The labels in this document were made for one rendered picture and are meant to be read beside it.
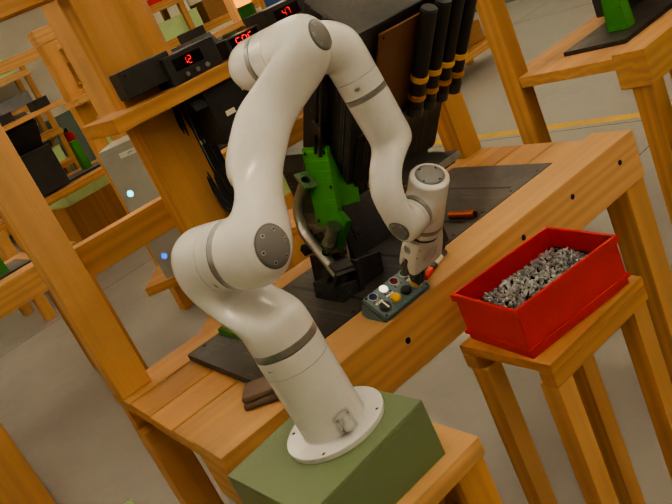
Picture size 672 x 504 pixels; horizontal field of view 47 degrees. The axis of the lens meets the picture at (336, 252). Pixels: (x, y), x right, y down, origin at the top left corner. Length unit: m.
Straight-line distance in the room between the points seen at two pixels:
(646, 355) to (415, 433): 0.72
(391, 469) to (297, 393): 0.20
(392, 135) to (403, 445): 0.60
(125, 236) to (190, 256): 0.95
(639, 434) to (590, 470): 0.90
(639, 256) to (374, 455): 1.42
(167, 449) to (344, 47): 1.24
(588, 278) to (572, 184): 0.54
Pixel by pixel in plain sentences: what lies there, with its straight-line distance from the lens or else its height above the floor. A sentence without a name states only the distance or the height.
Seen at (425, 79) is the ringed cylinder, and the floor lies 1.33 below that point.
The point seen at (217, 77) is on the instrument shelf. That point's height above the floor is 1.52.
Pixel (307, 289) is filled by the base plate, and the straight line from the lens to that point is 2.15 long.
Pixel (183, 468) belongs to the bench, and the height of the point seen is 0.61.
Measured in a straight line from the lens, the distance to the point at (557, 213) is 2.15.
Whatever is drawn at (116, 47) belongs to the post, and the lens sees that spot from 2.12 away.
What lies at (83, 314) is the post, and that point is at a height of 1.14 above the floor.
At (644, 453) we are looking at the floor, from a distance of 2.60.
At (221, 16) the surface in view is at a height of 1.57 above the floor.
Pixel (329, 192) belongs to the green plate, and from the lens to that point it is 1.96.
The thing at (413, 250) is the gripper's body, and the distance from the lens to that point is 1.69.
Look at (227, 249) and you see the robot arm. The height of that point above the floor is 1.35.
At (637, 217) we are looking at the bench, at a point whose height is 0.65.
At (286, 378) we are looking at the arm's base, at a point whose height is 1.11.
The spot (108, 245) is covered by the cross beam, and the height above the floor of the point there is 1.24.
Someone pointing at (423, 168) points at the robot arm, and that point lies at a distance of 1.61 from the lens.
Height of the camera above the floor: 1.67
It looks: 19 degrees down
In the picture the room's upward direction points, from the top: 25 degrees counter-clockwise
